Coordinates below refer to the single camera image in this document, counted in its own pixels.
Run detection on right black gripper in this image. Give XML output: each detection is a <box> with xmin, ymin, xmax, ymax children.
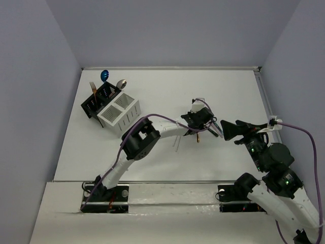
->
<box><xmin>220</xmin><ymin>118</ymin><xmax>267</xmax><ymax>171</ymax></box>

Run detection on silver spoon pink handle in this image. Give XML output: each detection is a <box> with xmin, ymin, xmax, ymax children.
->
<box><xmin>109</xmin><ymin>79</ymin><xmax>127</xmax><ymax>98</ymax></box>

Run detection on blue metallic spoon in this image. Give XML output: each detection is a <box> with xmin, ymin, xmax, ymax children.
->
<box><xmin>100</xmin><ymin>70</ymin><xmax>109</xmax><ymax>83</ymax></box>

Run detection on copper fork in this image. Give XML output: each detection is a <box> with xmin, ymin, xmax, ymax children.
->
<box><xmin>89</xmin><ymin>82</ymin><xmax>98</xmax><ymax>109</ymax></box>

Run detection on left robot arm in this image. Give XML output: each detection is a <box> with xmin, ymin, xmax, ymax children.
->
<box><xmin>90</xmin><ymin>107</ymin><xmax>214</xmax><ymax>201</ymax></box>

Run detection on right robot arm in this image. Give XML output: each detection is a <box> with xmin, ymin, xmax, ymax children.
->
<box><xmin>217</xmin><ymin>116</ymin><xmax>324</xmax><ymax>243</ymax></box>

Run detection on white utensil container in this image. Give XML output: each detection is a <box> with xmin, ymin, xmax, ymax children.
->
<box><xmin>97</xmin><ymin>91</ymin><xmax>141</xmax><ymax>137</ymax></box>

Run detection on black utensil container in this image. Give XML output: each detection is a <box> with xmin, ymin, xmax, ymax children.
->
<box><xmin>81</xmin><ymin>82</ymin><xmax>122</xmax><ymax>120</ymax></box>

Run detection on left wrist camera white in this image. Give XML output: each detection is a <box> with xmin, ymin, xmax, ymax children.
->
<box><xmin>190</xmin><ymin>98</ymin><xmax>205</xmax><ymax>113</ymax></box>

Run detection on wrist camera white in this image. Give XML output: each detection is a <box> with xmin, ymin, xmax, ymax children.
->
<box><xmin>257</xmin><ymin>115</ymin><xmax>283</xmax><ymax>133</ymax></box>
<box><xmin>190</xmin><ymin>98</ymin><xmax>205</xmax><ymax>113</ymax></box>

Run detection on gold knife black handle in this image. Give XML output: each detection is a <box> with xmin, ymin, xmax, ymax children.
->
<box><xmin>208</xmin><ymin>128</ymin><xmax>219</xmax><ymax>137</ymax></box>

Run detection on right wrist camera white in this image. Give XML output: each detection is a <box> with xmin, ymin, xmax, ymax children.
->
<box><xmin>257</xmin><ymin>115</ymin><xmax>283</xmax><ymax>133</ymax></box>

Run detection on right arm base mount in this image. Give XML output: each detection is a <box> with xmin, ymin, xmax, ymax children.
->
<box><xmin>215</xmin><ymin>185</ymin><xmax>266</xmax><ymax>213</ymax></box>

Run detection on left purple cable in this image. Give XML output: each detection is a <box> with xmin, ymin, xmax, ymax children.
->
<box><xmin>80</xmin><ymin>100</ymin><xmax>218</xmax><ymax>211</ymax></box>

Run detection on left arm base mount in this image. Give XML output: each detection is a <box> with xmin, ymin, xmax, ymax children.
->
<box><xmin>80</xmin><ymin>181</ymin><xmax>129</xmax><ymax>214</ymax></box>

